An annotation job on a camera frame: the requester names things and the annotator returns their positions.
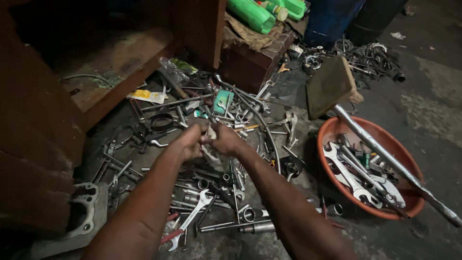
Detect person's left hand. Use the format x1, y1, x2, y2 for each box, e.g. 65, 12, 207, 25
169, 123, 211, 164

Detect person's right hand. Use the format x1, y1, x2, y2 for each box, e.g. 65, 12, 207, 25
201, 123, 250, 158

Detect heap of steel hand tools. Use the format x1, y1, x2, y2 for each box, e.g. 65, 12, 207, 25
92, 74, 345, 253

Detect curved steel tube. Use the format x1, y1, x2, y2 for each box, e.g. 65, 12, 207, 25
214, 74, 282, 175

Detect yellow and white packet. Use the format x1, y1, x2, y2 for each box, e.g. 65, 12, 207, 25
126, 89, 169, 105

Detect silver open-end spanner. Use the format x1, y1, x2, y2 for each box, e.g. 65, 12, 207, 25
167, 189, 214, 252

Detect clear plastic bag with green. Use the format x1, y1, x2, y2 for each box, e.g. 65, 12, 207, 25
158, 57, 199, 86

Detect steel locking pliers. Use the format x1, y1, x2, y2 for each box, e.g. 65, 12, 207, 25
269, 111, 299, 147

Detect dark brown wooden box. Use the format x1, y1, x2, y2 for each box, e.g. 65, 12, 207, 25
219, 31, 295, 94

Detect steel cylinder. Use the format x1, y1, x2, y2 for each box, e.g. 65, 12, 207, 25
240, 221, 277, 235

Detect brown torn sack cloth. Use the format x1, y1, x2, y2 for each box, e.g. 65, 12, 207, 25
222, 13, 286, 52

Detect grey metal engine plate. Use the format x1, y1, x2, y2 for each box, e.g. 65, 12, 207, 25
31, 182, 109, 259

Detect square wooden board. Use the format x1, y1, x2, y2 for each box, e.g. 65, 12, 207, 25
306, 56, 364, 120

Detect large green plastic bottle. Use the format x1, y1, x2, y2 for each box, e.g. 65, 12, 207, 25
227, 0, 276, 35

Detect small steel socket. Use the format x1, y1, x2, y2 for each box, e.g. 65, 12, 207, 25
326, 203, 344, 217

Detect small bottle with cream cap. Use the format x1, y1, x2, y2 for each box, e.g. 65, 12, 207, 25
257, 1, 289, 22

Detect pile of large spanners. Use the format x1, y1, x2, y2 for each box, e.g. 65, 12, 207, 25
322, 133, 408, 210

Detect brown wooden cabinet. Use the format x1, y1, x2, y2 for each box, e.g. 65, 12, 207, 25
0, 0, 228, 237

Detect blue barrel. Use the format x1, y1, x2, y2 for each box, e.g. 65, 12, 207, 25
304, 0, 366, 48

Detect long steel bar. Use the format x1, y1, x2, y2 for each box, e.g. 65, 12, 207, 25
333, 104, 462, 228

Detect orange plastic basin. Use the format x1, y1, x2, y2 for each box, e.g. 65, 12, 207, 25
317, 116, 426, 221

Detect black barrel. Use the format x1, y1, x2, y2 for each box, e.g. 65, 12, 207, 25
346, 0, 409, 46

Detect black ring clamp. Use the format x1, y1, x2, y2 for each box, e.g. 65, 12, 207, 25
148, 113, 175, 132

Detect red-handled pliers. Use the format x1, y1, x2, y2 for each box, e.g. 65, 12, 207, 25
160, 212, 185, 245

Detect grey cable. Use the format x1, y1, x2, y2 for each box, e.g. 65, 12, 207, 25
59, 74, 113, 89

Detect heap of black rings and cables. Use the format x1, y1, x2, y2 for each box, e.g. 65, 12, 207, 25
289, 36, 407, 91

